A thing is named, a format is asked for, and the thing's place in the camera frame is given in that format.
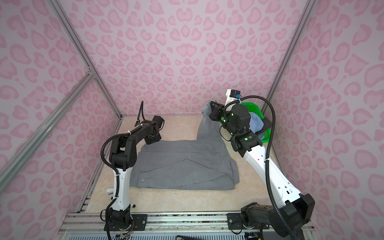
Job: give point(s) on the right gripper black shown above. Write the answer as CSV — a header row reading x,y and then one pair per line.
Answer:
x,y
216,113

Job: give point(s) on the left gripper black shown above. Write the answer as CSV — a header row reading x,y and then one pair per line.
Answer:
x,y
148,141

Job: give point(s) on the grey long sleeve shirt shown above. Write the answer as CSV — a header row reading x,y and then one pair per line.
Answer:
x,y
201,164

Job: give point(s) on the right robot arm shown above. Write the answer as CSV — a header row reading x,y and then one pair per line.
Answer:
x,y
237,122

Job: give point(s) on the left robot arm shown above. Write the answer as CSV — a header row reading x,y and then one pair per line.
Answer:
x,y
119,153

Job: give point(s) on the green plastic basket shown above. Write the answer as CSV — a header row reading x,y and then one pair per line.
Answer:
x,y
265,136

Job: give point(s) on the light blue shirt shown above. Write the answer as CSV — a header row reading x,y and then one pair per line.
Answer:
x,y
256,123

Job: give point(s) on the black shirt in basket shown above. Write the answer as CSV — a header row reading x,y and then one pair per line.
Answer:
x,y
267,124

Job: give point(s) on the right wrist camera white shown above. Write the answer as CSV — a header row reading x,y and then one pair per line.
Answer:
x,y
232,95

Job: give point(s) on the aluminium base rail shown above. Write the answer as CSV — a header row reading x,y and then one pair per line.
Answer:
x,y
186,223

